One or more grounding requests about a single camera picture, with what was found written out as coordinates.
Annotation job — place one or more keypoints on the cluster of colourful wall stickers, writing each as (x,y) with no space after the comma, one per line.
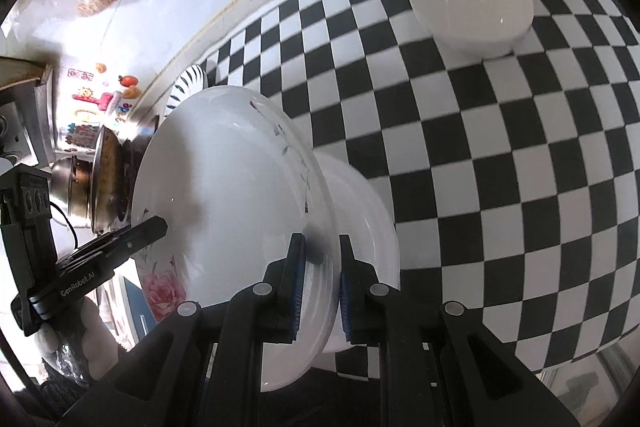
(92,107)

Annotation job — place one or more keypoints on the white floral plate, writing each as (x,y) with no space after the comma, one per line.
(225,212)

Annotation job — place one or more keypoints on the plain white bowl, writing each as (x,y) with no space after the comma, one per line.
(470,7)

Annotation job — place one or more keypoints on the black striped white plate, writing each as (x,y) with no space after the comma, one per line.
(187,84)

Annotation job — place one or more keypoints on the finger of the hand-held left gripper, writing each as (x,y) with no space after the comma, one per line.
(127,239)

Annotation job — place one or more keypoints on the person's left hand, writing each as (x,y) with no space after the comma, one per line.
(95,332)

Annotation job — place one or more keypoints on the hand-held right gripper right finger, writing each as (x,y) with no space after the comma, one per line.
(344,294)

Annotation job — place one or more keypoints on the black and white checkered mat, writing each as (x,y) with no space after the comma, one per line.
(500,187)

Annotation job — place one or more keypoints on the plain white plate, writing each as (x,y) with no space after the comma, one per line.
(362,232)

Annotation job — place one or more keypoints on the metal pot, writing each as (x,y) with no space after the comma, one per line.
(70,184)

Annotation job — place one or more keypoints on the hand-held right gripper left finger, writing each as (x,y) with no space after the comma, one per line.
(298,289)

